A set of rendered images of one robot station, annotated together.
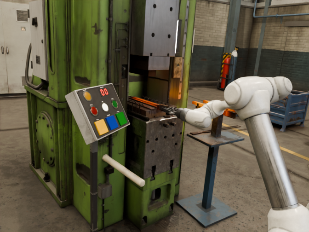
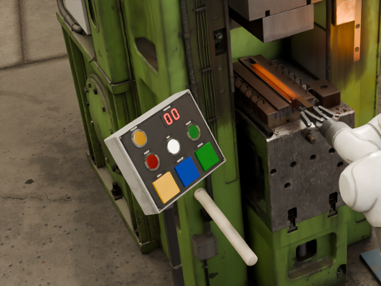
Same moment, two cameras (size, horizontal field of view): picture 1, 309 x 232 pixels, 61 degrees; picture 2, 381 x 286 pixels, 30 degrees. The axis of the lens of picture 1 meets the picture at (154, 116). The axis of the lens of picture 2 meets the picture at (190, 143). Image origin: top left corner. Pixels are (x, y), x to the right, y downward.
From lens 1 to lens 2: 1.08 m
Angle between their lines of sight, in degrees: 27
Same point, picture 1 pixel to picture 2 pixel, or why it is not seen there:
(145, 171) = (274, 219)
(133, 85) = not seen: hidden behind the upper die
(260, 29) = not seen: outside the picture
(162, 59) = (294, 15)
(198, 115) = (352, 150)
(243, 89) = (360, 189)
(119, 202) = (236, 260)
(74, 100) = (118, 150)
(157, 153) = (299, 188)
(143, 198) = (276, 261)
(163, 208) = (322, 273)
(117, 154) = (224, 184)
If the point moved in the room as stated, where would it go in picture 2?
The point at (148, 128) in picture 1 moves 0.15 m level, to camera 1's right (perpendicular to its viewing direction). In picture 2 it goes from (272, 150) to (313, 153)
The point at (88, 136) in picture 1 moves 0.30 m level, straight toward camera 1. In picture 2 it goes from (146, 205) to (135, 273)
